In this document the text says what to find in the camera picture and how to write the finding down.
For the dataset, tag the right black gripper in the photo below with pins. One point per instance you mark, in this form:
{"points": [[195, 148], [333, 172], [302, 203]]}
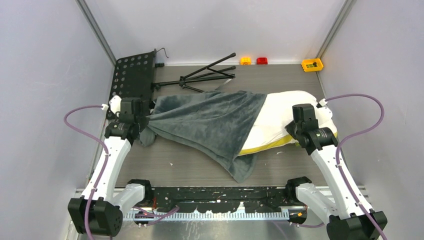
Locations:
{"points": [[290, 128]]}

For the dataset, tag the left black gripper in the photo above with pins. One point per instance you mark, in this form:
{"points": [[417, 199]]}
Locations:
{"points": [[143, 118]]}

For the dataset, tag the white yellow black pillow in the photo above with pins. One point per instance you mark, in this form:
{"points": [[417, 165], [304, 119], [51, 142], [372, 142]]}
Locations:
{"points": [[268, 130]]}

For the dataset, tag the grey fluffy pillowcase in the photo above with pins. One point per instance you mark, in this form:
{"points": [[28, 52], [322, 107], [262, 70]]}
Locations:
{"points": [[213, 122]]}

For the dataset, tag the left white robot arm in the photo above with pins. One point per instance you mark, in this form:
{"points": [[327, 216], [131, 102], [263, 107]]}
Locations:
{"points": [[98, 211]]}

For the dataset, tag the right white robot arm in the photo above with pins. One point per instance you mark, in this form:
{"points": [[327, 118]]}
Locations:
{"points": [[349, 216]]}

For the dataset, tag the black perforated music stand tray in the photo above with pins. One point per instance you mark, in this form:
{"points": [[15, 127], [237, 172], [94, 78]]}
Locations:
{"points": [[134, 76]]}

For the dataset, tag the yellow toy block with knob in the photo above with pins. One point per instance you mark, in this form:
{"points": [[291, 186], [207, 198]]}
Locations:
{"points": [[312, 65]]}

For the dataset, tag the red toy brick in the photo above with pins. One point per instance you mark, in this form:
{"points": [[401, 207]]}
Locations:
{"points": [[262, 61]]}

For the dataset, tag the black folding tripod stand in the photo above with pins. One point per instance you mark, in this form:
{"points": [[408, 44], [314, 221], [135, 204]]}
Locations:
{"points": [[203, 74]]}

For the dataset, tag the orange toy brick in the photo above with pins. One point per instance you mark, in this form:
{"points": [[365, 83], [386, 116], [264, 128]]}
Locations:
{"points": [[245, 61]]}

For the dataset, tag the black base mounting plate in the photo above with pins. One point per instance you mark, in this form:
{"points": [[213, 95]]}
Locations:
{"points": [[256, 199]]}

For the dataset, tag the aluminium rail with ruler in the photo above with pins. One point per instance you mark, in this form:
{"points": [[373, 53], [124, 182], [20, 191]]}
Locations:
{"points": [[148, 215]]}

